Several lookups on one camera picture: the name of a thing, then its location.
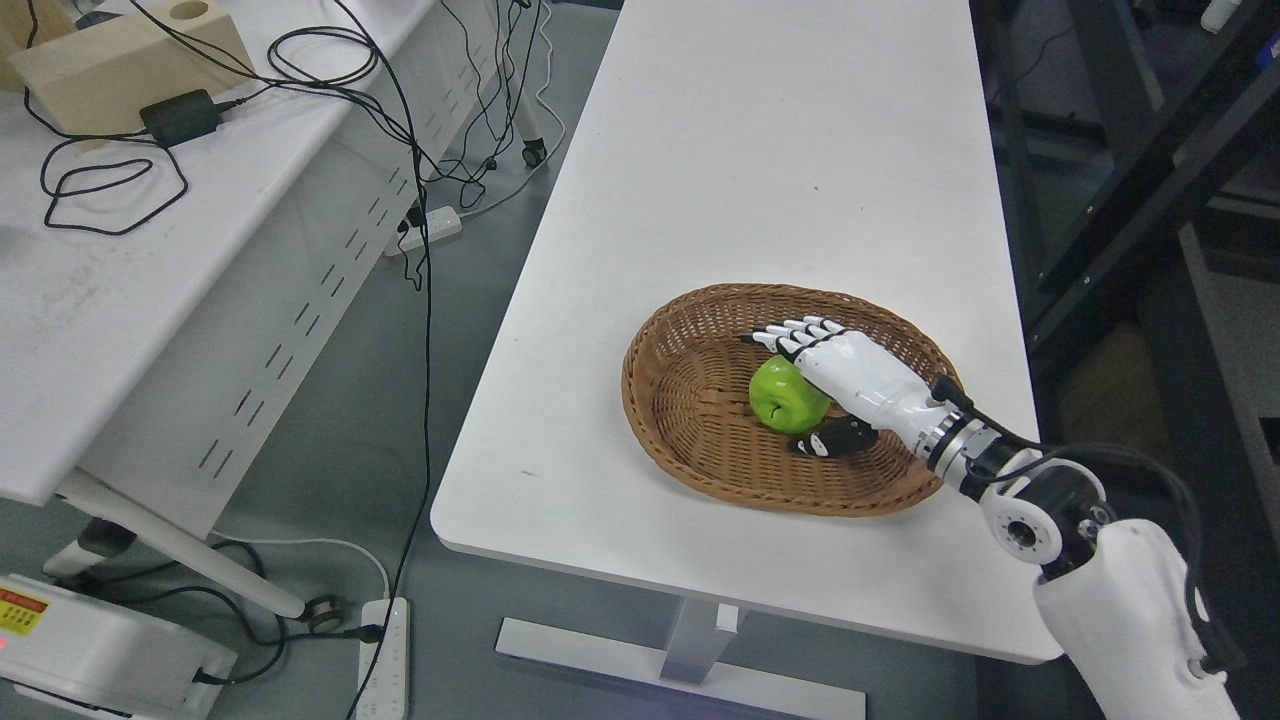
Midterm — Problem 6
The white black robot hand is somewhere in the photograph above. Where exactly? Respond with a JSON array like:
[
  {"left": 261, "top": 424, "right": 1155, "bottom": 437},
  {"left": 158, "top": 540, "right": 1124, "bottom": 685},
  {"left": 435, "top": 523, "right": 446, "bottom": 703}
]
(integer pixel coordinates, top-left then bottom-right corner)
[{"left": 740, "top": 315, "right": 954, "bottom": 460}]

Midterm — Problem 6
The green apple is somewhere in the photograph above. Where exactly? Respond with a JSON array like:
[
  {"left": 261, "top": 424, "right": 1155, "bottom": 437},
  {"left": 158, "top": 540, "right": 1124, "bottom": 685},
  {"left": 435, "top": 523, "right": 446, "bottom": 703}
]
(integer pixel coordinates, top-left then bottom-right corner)
[{"left": 748, "top": 355, "right": 832, "bottom": 436}]

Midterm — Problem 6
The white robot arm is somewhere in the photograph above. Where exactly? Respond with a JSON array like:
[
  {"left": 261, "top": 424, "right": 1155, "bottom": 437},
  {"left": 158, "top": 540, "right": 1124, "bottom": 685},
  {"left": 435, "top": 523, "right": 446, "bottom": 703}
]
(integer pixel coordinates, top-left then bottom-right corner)
[{"left": 925, "top": 375, "right": 1242, "bottom": 719}]

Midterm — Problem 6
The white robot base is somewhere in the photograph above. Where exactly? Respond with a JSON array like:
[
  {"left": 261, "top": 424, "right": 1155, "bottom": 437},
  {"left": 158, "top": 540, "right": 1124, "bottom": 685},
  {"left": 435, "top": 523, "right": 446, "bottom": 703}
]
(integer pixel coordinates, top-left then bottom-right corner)
[{"left": 1, "top": 574, "right": 238, "bottom": 719}]

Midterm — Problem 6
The black metal shelf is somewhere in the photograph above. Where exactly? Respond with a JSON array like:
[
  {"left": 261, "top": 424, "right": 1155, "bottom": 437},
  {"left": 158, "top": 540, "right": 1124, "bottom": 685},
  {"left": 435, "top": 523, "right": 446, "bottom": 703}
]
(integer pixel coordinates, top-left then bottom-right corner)
[{"left": 970, "top": 1, "right": 1277, "bottom": 719}]

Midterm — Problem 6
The brown wicker basket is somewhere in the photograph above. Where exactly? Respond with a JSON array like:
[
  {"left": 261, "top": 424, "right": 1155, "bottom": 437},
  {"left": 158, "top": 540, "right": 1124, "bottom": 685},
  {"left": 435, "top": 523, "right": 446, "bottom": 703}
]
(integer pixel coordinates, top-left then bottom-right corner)
[{"left": 621, "top": 283, "right": 956, "bottom": 518}]

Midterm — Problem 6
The white standing desk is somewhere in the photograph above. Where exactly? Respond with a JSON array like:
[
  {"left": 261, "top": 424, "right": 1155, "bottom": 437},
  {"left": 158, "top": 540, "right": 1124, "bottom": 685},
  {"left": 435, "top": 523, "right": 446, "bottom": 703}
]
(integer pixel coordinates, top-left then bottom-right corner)
[{"left": 430, "top": 0, "right": 1062, "bottom": 720}]

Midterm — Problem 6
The white power strip far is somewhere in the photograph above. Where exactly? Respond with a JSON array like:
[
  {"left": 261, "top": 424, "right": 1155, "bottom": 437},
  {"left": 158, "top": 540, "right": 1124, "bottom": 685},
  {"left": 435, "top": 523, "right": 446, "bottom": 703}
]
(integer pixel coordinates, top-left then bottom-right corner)
[{"left": 383, "top": 206, "right": 462, "bottom": 258}]

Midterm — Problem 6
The white power strip floor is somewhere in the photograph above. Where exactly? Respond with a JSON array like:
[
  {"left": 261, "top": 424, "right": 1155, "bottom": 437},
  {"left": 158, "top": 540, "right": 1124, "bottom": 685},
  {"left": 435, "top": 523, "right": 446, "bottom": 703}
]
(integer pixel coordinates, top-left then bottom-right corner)
[{"left": 355, "top": 596, "right": 410, "bottom": 719}]

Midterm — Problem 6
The white side table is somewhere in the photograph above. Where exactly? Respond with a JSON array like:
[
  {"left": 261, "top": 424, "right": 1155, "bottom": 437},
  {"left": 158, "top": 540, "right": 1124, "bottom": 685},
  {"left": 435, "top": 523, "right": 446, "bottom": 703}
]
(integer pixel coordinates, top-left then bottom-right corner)
[{"left": 0, "top": 0, "right": 521, "bottom": 621}]

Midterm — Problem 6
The black power adapter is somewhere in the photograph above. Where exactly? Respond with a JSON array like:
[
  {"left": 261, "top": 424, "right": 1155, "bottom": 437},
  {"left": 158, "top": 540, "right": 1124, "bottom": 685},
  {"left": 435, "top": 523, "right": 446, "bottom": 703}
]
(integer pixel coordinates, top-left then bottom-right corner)
[{"left": 140, "top": 88, "right": 224, "bottom": 147}]

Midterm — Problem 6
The wooden block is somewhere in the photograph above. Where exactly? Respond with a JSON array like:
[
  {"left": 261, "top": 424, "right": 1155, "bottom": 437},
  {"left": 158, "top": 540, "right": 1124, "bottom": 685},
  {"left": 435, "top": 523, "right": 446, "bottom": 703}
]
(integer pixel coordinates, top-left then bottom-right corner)
[{"left": 6, "top": 1, "right": 255, "bottom": 136}]

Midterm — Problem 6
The long black cable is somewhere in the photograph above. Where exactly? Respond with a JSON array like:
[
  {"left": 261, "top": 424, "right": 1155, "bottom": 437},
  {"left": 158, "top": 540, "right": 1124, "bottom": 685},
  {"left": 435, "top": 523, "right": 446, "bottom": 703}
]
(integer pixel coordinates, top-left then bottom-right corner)
[{"left": 131, "top": 0, "right": 442, "bottom": 720}]

